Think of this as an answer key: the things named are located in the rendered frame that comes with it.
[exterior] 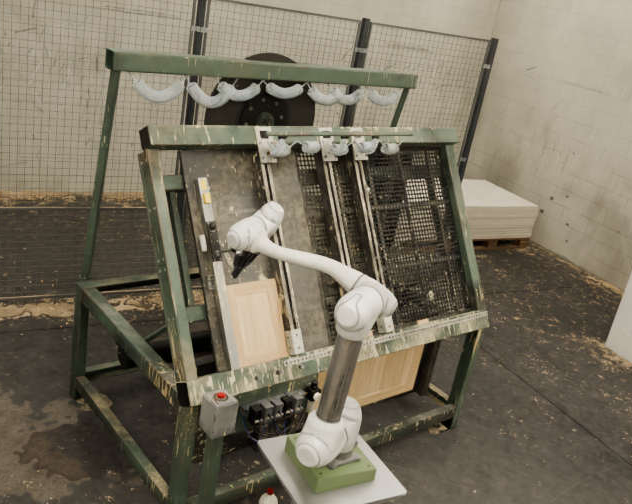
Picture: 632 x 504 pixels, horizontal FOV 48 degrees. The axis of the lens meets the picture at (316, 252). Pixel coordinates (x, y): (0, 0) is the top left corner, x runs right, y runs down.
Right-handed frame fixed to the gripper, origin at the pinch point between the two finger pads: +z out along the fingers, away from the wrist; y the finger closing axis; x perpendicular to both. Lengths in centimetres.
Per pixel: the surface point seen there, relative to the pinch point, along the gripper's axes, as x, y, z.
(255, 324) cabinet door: 4.2, -28.5, 40.4
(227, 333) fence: 6.9, -10.2, 40.0
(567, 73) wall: -265, -627, 21
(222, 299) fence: -7.3, -10.2, 31.3
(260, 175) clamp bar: -58, -43, -3
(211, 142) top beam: -70, -13, -14
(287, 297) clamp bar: -2, -46, 29
